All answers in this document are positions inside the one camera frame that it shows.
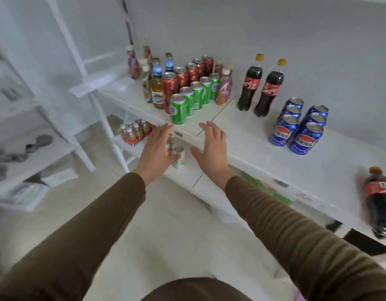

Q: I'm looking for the person's right hand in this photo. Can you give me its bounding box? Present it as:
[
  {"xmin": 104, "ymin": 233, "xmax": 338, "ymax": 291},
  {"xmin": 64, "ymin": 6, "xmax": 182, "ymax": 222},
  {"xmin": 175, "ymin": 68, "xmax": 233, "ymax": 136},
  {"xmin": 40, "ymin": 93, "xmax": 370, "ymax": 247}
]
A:
[{"xmin": 190, "ymin": 121, "xmax": 234, "ymax": 191}]

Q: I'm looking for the person's left hand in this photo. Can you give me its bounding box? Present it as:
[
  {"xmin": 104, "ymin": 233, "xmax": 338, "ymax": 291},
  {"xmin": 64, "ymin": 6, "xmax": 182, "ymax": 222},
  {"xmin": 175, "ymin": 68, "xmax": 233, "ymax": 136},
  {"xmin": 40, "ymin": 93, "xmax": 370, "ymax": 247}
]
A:
[{"xmin": 133, "ymin": 122, "xmax": 180, "ymax": 187}]

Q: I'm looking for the white metal shelf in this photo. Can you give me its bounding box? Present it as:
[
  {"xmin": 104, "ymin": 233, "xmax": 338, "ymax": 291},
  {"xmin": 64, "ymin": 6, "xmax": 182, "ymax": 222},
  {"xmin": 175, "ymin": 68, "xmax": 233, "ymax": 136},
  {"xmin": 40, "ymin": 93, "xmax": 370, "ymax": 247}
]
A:
[{"xmin": 69, "ymin": 0, "xmax": 386, "ymax": 273}]

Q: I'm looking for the person's right forearm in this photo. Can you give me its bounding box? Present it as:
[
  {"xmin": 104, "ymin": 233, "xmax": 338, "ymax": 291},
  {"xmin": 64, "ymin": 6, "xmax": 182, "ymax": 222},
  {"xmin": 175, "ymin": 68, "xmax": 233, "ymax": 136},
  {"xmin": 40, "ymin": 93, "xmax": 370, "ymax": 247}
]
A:
[{"xmin": 224, "ymin": 175, "xmax": 386, "ymax": 301}]

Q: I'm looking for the person's left forearm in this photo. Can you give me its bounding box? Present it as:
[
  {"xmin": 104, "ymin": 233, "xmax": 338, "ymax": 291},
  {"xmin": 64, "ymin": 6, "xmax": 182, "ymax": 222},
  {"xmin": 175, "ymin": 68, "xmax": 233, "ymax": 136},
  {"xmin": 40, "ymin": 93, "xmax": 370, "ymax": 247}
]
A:
[{"xmin": 0, "ymin": 172, "xmax": 147, "ymax": 301}]

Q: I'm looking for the person's brown sweater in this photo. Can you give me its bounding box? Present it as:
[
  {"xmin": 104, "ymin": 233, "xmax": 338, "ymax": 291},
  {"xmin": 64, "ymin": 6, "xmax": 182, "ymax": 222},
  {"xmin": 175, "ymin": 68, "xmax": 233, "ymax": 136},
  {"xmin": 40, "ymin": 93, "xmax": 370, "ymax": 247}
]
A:
[{"xmin": 139, "ymin": 277, "xmax": 254, "ymax": 301}]

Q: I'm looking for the pack of small orange bottles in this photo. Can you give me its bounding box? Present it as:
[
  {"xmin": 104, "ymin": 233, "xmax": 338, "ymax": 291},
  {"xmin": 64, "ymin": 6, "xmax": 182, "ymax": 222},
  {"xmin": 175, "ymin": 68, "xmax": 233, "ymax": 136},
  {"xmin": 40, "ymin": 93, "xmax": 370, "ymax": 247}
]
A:
[{"xmin": 119, "ymin": 118, "xmax": 157, "ymax": 147}]

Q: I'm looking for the dark red can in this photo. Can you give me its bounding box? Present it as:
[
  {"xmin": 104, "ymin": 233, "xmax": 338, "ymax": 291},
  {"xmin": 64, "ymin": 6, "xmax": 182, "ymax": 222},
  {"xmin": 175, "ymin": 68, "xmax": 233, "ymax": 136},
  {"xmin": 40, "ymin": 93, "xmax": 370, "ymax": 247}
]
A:
[
  {"xmin": 192, "ymin": 58, "xmax": 206, "ymax": 79},
  {"xmin": 173, "ymin": 66, "xmax": 189, "ymax": 89},
  {"xmin": 201, "ymin": 55, "xmax": 215, "ymax": 77},
  {"xmin": 185, "ymin": 62, "xmax": 199, "ymax": 84},
  {"xmin": 161, "ymin": 71, "xmax": 180, "ymax": 115}
]

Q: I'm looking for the green white carton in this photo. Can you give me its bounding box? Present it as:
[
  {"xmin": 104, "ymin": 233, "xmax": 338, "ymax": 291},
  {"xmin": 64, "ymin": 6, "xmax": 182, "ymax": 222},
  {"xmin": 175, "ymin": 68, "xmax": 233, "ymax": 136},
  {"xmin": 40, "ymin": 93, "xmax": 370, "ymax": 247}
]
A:
[{"xmin": 242, "ymin": 171, "xmax": 296, "ymax": 207}]

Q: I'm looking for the white flat box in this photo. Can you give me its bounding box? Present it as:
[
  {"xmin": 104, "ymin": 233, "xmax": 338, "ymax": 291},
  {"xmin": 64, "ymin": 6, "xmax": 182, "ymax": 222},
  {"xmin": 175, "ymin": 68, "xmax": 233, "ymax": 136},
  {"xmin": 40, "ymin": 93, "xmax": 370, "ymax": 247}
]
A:
[{"xmin": 41, "ymin": 167, "xmax": 80, "ymax": 189}]

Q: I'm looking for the grey dome lid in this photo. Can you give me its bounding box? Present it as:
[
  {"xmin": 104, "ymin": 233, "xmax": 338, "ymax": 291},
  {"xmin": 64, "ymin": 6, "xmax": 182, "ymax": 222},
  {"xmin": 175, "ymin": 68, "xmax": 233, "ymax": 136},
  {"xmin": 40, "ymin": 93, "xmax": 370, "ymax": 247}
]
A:
[{"xmin": 35, "ymin": 134, "xmax": 54, "ymax": 148}]

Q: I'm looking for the white numbered storage rack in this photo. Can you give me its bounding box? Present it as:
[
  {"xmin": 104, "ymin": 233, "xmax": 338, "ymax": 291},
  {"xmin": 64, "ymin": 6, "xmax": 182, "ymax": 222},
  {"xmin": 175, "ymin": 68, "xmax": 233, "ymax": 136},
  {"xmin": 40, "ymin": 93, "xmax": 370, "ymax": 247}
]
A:
[{"xmin": 0, "ymin": 0, "xmax": 96, "ymax": 214}]

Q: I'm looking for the clear packet of white papers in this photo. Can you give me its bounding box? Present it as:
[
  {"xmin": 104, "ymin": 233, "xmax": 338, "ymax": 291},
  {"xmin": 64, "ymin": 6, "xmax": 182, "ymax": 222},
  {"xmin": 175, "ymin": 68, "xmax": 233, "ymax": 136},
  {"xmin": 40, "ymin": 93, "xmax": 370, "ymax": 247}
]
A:
[{"xmin": 0, "ymin": 181, "xmax": 52, "ymax": 213}]

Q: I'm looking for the cluster of round metal lids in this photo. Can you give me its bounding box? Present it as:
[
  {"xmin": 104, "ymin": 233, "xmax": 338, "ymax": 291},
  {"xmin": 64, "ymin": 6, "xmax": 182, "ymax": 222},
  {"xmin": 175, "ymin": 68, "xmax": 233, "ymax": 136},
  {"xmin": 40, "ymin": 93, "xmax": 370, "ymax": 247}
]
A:
[{"xmin": 0, "ymin": 148, "xmax": 29, "ymax": 182}]

